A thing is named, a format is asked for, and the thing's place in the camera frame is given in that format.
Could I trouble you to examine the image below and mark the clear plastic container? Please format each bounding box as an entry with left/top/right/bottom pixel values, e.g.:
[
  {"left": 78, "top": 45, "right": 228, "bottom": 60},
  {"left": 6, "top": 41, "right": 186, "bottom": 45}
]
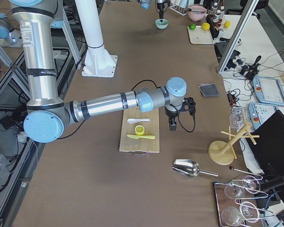
[{"left": 230, "top": 107, "right": 250, "bottom": 131}]

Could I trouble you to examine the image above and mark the mint green bowl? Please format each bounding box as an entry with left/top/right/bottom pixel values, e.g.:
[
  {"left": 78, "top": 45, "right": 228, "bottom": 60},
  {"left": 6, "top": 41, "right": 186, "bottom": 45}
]
[{"left": 155, "top": 19, "right": 169, "bottom": 29}]

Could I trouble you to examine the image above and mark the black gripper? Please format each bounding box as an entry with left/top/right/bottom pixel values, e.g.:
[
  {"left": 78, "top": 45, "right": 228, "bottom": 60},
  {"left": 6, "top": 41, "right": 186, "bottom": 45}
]
[
  {"left": 156, "top": 0, "right": 165, "bottom": 24},
  {"left": 165, "top": 97, "right": 195, "bottom": 131}
]

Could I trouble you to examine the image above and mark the upper teach pendant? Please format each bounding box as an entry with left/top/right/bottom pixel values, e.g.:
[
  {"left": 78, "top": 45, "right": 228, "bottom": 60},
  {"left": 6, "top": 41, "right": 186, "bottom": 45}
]
[{"left": 252, "top": 76, "right": 284, "bottom": 106}]

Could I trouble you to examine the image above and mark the wooden cup tree stand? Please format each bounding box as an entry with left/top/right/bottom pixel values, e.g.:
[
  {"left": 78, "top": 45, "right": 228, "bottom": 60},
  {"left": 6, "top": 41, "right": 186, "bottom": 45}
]
[{"left": 208, "top": 119, "right": 260, "bottom": 165}]

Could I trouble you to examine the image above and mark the metal scoop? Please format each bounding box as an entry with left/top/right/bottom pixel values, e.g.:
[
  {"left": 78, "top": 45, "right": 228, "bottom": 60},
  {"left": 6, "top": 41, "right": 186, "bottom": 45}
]
[{"left": 172, "top": 159, "right": 219, "bottom": 177}]

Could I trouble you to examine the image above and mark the green lime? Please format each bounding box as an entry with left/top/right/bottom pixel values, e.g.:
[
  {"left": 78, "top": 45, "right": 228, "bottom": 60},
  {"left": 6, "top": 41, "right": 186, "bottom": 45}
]
[{"left": 189, "top": 24, "right": 196, "bottom": 30}]

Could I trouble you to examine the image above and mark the yellow fruit on rack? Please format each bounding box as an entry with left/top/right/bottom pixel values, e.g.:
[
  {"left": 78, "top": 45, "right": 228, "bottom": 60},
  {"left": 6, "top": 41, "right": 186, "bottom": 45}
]
[{"left": 224, "top": 21, "right": 231, "bottom": 29}]

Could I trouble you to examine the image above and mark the wine glass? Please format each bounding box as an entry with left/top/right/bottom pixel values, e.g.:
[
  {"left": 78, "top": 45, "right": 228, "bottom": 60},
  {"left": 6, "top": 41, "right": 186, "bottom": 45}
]
[
  {"left": 224, "top": 175, "right": 260, "bottom": 199},
  {"left": 221, "top": 201, "right": 260, "bottom": 227}
]

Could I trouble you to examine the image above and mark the black monitor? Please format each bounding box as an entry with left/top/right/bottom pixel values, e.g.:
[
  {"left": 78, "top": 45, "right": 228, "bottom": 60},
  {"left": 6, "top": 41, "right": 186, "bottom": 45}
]
[{"left": 252, "top": 110, "right": 284, "bottom": 183}]

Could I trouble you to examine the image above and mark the pink bowl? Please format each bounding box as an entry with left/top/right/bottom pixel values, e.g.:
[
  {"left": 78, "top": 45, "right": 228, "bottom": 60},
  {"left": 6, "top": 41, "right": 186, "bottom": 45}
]
[{"left": 187, "top": 5, "right": 207, "bottom": 21}]

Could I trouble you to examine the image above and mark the aluminium frame post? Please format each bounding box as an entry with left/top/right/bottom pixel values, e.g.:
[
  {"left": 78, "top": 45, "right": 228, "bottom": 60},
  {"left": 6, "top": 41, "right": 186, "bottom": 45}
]
[{"left": 217, "top": 0, "right": 258, "bottom": 74}]

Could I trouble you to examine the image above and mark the teach pendant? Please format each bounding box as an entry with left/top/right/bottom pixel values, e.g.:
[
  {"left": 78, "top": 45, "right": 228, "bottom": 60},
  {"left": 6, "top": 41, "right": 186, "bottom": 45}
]
[
  {"left": 252, "top": 76, "right": 284, "bottom": 106},
  {"left": 248, "top": 102, "right": 278, "bottom": 130}
]

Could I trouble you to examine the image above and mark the cream tray with bear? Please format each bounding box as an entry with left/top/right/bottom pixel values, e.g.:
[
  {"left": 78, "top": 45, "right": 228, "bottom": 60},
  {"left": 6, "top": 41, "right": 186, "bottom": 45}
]
[{"left": 187, "top": 26, "right": 213, "bottom": 44}]

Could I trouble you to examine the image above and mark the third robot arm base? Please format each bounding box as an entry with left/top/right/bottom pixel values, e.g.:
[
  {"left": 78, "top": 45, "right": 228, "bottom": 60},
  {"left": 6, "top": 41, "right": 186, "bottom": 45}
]
[{"left": 0, "top": 13, "right": 22, "bottom": 48}]

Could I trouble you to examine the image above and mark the white pedestal column base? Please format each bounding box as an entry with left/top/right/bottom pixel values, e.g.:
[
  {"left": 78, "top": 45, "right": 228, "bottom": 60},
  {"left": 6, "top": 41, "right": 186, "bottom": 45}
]
[{"left": 75, "top": 0, "right": 118, "bottom": 78}]

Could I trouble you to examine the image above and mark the grey folded cloth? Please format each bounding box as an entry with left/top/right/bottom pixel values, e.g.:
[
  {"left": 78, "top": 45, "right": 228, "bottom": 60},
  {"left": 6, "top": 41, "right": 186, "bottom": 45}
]
[{"left": 198, "top": 83, "right": 220, "bottom": 97}]

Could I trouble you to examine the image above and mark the lower wine glass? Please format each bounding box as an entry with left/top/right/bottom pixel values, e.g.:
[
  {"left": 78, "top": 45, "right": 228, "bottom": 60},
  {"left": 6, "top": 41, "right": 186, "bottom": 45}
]
[{"left": 221, "top": 201, "right": 260, "bottom": 227}]

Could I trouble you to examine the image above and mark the white ceramic spoon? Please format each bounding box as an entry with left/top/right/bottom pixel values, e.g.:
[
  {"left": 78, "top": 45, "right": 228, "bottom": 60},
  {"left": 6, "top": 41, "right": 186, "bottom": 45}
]
[{"left": 127, "top": 118, "right": 150, "bottom": 124}]

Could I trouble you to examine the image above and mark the yellow lemon slice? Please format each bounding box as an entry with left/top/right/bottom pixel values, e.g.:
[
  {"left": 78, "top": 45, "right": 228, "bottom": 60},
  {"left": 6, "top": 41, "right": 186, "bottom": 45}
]
[{"left": 134, "top": 125, "right": 145, "bottom": 135}]

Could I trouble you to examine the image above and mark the bamboo cutting board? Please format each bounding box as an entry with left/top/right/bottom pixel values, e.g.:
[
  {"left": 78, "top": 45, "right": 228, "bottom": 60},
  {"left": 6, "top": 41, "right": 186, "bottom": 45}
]
[{"left": 119, "top": 107, "right": 160, "bottom": 154}]

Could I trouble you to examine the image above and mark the upper wine glass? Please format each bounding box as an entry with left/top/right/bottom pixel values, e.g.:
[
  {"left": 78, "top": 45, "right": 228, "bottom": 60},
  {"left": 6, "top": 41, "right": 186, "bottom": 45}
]
[{"left": 224, "top": 175, "right": 260, "bottom": 199}]

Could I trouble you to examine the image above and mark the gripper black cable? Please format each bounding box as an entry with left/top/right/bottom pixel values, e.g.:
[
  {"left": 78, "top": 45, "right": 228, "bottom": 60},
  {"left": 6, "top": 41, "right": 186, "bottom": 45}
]
[{"left": 177, "top": 104, "right": 196, "bottom": 132}]

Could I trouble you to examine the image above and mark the lower teach pendant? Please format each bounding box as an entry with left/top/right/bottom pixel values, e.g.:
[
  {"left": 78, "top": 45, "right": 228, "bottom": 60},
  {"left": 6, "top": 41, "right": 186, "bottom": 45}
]
[{"left": 248, "top": 102, "right": 278, "bottom": 130}]

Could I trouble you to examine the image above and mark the yellow plastic knife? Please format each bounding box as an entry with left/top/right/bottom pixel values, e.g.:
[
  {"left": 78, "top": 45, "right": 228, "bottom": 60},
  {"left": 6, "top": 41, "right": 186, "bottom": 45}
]
[{"left": 127, "top": 134, "right": 156, "bottom": 140}]

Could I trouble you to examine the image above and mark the wire glass rack tray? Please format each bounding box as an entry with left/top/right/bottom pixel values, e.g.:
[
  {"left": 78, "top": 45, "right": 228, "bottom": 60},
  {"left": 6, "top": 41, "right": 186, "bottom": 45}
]
[{"left": 213, "top": 174, "right": 274, "bottom": 227}]

